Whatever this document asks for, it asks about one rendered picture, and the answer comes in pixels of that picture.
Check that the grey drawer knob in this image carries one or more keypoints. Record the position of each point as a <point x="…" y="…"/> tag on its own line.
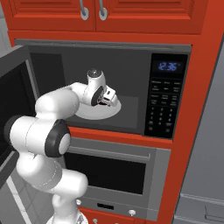
<point x="94" y="221"/>

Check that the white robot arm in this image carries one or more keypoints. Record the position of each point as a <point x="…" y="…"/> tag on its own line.
<point x="43" y="134"/>

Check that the red cupboard door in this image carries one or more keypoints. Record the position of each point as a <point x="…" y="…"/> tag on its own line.
<point x="46" y="14"/>
<point x="151" y="14"/>

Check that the grey fridge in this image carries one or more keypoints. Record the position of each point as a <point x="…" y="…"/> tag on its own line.
<point x="204" y="145"/>

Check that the black microwave door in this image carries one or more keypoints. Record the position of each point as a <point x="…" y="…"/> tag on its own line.
<point x="13" y="96"/>

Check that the red cabinet housing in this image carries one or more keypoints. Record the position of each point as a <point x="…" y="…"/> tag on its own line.
<point x="186" y="175"/>

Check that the grey oven knob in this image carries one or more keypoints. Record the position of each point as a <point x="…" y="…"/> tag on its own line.
<point x="131" y="212"/>
<point x="78" y="201"/>

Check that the grey built-in oven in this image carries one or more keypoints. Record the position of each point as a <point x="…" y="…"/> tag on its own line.
<point x="116" y="178"/>

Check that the white microwave turntable plate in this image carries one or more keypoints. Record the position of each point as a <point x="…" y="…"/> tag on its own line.
<point x="96" y="112"/>

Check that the black and grey microwave oven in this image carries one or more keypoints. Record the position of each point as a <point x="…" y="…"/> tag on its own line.
<point x="166" y="96"/>

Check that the red drawer front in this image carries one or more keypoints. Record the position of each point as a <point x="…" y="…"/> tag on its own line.
<point x="116" y="218"/>

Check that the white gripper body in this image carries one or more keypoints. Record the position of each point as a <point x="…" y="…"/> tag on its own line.
<point x="111" y="98"/>

